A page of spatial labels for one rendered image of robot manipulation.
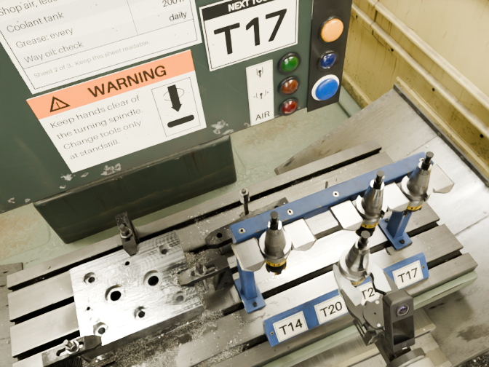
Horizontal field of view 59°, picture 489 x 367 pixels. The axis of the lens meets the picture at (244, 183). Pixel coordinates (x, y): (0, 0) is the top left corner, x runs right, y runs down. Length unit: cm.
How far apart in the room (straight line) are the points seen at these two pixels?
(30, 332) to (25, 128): 91
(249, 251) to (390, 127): 95
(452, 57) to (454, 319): 77
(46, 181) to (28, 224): 142
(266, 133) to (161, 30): 154
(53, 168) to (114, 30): 17
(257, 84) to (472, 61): 102
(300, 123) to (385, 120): 43
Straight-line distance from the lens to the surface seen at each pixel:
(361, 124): 171
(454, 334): 142
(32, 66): 42
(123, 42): 41
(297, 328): 112
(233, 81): 48
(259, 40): 46
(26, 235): 190
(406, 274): 120
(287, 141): 190
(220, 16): 43
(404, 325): 82
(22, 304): 136
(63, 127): 46
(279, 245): 85
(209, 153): 154
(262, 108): 52
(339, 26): 49
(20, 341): 132
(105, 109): 45
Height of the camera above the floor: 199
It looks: 53 degrees down
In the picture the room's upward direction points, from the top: 7 degrees counter-clockwise
